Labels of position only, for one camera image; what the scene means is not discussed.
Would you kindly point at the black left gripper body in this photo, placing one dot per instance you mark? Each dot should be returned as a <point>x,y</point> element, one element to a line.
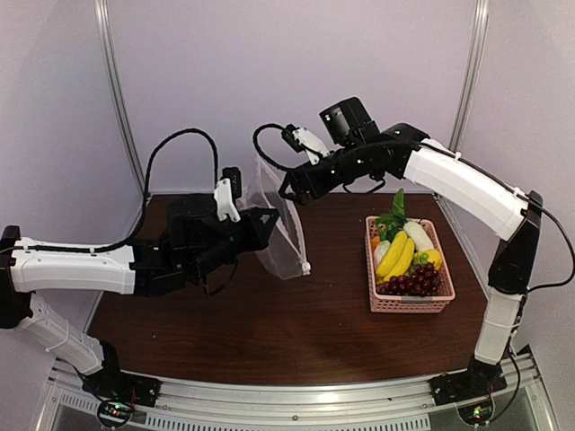
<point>209,259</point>

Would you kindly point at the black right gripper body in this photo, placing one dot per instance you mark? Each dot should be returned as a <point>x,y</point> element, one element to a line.
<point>350,164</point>

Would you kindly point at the clear zip top bag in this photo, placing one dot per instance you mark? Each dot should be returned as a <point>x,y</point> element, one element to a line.
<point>286,255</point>

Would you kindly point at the pink plastic basket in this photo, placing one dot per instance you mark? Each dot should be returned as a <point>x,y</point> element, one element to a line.
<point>406,271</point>

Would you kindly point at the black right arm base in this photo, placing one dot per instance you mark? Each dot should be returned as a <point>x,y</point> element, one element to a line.
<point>464,386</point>

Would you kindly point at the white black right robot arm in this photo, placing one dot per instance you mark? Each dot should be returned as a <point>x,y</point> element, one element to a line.
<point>408,153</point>

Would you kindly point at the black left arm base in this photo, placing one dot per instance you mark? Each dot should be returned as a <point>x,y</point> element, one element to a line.
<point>121,386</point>

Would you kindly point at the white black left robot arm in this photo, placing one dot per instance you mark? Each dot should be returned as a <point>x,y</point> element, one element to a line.
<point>28,266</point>

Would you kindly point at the green leafy vegetable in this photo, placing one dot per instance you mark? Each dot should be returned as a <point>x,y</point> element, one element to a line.
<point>391,223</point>

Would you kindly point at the small orange fruit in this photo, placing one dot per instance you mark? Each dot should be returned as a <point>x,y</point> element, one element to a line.
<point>374,242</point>

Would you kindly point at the small napa cabbage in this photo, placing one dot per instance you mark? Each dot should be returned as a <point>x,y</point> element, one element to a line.
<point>380,251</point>

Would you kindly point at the white radish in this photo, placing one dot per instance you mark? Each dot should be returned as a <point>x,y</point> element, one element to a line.
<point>417,233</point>

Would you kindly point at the yellow banana bunch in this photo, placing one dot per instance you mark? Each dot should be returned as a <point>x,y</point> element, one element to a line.
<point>398,258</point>

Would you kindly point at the green grape bunch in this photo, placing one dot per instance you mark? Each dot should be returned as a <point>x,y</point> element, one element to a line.
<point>420,259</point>

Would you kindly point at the yellow lemon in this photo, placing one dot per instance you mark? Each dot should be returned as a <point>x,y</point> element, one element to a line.
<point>434,257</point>

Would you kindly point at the dark red grape bunch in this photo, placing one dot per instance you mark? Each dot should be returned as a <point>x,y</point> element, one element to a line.
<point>421,282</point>

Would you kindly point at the left circuit board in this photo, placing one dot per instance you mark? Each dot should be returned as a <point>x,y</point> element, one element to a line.
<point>113,413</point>

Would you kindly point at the circuit board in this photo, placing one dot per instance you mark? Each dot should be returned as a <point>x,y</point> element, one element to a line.
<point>477,413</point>
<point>113,413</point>

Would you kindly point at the right circuit board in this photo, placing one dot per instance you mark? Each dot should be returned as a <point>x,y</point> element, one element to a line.
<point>477,413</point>

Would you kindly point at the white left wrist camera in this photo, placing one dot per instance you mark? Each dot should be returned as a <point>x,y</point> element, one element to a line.
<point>228,189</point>

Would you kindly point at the right aluminium frame post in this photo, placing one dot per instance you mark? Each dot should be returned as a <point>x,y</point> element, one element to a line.
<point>479,31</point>

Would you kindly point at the aluminium frame post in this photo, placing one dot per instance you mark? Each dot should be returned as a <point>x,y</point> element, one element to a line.
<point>479,31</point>
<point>103,22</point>

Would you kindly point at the aluminium front rail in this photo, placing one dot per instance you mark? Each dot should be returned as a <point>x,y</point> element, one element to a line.
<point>400,404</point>

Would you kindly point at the left aluminium frame post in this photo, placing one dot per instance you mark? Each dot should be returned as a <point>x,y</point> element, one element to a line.
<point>103,22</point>

